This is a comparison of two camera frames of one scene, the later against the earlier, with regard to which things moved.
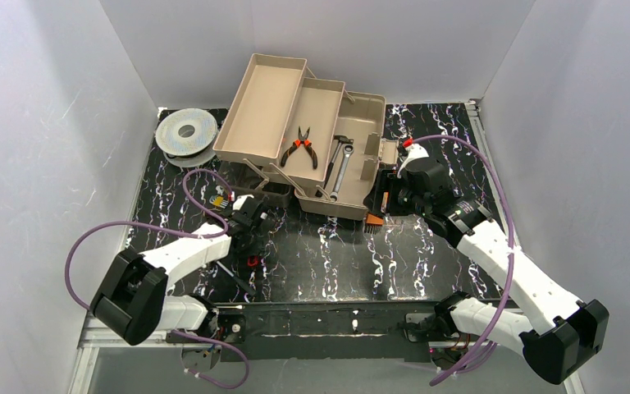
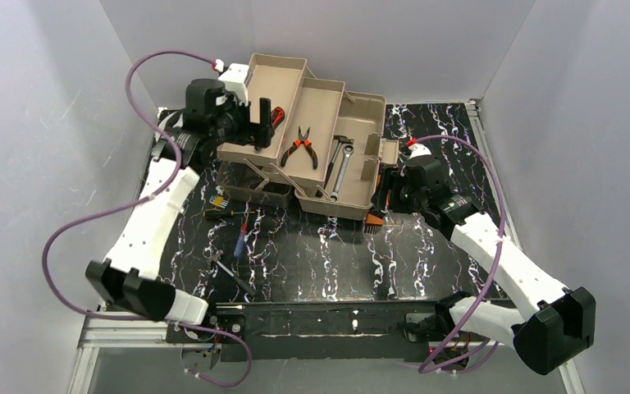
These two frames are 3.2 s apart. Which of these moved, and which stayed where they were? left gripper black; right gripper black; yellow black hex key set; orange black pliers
Moved: left gripper black
Stayed: yellow black hex key set; orange black pliers; right gripper black
